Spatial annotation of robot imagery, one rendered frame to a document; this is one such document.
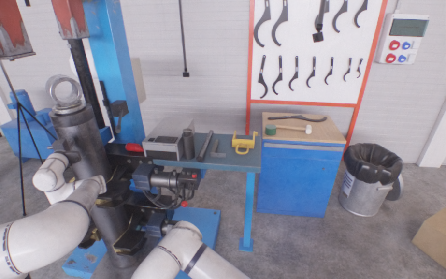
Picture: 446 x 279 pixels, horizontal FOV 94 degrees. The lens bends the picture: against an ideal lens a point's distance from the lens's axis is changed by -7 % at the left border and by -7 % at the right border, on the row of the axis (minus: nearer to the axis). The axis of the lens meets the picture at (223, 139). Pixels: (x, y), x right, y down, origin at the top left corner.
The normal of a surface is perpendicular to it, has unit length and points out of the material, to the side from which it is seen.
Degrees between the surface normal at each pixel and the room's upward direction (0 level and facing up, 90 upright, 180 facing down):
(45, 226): 32
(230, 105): 90
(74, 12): 90
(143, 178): 90
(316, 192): 90
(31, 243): 51
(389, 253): 0
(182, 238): 23
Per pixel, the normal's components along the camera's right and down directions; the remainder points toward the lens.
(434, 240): -0.92, 0.20
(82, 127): 0.76, 0.30
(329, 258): -0.01, -0.87
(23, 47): 0.99, 0.07
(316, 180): -0.14, 0.48
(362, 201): -0.47, 0.48
